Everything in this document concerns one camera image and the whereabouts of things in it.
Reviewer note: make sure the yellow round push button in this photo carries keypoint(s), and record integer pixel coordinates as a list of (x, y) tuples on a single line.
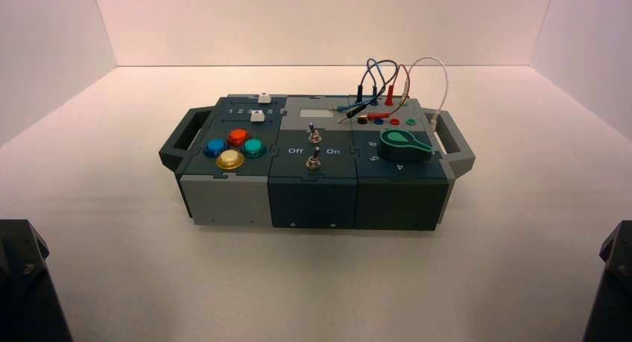
[(230, 159)]

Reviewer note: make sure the black left robot arm base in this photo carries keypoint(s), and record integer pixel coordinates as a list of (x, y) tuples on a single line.
[(24, 290)]

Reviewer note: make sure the black right robot arm base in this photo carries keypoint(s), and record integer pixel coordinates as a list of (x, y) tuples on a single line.
[(614, 290)]

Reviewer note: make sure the teal round push button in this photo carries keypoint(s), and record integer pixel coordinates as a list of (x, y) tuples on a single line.
[(254, 147)]

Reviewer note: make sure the orange round push button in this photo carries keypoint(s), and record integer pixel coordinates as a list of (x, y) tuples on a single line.
[(239, 136)]

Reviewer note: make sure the blue round push button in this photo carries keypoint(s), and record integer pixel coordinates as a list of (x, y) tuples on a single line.
[(215, 147)]

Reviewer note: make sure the grey and teal control box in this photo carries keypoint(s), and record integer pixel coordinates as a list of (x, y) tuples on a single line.
[(311, 201)]

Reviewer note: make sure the white rectangular display label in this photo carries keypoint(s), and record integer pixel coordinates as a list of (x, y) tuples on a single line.
[(316, 113)]

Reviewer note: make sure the black banana socket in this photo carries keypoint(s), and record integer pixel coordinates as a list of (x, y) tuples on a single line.
[(362, 121)]

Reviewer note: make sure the small white slider knob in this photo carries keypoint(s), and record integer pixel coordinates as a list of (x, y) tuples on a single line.
[(264, 98), (256, 116)]

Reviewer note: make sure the green rotary knob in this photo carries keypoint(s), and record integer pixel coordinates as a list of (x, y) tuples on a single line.
[(402, 147)]

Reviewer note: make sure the red banana socket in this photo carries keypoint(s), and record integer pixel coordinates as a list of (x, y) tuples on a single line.
[(394, 121)]

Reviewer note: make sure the metal toggle switch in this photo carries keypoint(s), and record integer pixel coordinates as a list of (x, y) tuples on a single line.
[(313, 136), (312, 161)]

